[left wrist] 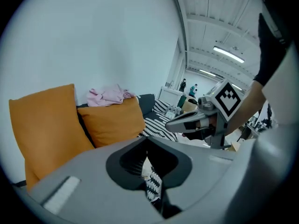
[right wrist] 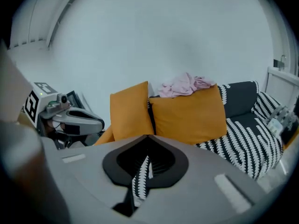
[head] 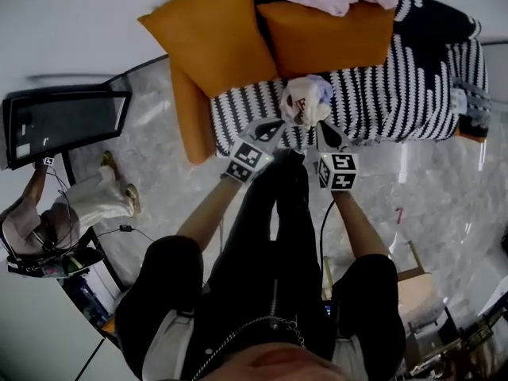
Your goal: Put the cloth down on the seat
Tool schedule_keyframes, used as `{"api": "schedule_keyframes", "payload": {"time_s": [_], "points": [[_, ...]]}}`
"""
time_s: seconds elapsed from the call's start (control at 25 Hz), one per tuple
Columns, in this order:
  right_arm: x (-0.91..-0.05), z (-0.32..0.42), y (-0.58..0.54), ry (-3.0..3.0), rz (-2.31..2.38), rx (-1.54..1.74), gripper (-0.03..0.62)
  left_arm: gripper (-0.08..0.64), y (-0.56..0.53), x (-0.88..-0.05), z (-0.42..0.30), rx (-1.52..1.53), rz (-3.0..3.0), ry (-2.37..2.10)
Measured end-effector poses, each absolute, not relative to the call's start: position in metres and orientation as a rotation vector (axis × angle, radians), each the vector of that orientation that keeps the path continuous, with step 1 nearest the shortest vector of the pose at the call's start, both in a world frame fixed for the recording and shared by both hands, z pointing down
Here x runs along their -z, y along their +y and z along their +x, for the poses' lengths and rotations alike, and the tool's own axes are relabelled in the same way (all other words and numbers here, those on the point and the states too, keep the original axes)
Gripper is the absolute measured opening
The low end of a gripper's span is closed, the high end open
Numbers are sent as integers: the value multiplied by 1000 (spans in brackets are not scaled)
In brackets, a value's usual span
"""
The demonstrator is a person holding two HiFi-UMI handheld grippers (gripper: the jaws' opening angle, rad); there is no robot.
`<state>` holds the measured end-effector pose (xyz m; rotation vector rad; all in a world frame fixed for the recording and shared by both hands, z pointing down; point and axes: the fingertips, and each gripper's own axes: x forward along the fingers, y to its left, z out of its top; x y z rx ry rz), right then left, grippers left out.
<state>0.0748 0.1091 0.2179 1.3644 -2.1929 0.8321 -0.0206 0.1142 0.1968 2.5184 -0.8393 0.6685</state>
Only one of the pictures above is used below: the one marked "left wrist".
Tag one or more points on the ceiling tube light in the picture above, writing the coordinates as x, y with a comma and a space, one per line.
207, 72
229, 54

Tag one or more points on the black white patterned throw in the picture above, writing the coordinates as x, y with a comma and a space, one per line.
158, 127

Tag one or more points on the brown cardboard box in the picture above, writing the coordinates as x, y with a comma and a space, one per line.
234, 146
189, 107

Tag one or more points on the large orange cushion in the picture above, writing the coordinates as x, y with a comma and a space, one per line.
46, 125

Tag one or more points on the person's right forearm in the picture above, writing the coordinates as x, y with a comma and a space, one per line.
247, 106

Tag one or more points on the small orange cushion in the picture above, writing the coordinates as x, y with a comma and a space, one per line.
112, 122

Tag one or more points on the person's black shirt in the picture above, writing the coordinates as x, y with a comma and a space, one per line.
268, 55

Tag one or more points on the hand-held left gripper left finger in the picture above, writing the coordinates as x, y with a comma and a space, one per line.
121, 169

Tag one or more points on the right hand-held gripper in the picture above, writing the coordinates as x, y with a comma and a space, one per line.
227, 99

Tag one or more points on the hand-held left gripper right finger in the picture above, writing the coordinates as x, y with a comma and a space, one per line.
172, 167

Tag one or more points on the pink crumpled garment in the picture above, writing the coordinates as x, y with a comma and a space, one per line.
107, 97

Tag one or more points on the white counter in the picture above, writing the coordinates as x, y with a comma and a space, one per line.
168, 97

